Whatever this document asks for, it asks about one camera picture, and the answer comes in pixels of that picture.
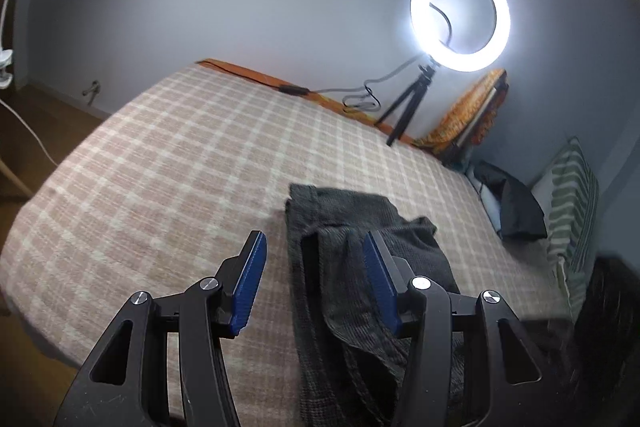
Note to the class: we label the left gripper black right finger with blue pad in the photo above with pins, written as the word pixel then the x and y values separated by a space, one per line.
pixel 507 380

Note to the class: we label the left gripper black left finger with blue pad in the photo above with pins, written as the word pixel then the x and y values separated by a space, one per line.
pixel 159 362

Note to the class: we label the grey houndstooth pants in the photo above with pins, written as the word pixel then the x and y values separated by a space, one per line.
pixel 352 366

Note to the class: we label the black pillow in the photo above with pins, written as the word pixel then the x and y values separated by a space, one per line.
pixel 522 218

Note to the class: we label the light blue pillow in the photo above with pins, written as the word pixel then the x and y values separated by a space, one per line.
pixel 489 201

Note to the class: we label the green striped white pillow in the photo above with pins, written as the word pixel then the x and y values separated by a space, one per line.
pixel 567 192

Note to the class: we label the pink plaid bed blanket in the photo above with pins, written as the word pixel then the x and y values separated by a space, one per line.
pixel 173 183

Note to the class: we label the metal pole stand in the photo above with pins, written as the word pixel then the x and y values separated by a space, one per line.
pixel 474 134

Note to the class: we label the orange patterned cloth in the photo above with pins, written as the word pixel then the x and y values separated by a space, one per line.
pixel 460 114

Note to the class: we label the black tripod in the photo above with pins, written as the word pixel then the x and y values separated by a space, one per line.
pixel 413 97

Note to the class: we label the white ring light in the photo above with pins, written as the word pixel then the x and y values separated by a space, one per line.
pixel 461 35

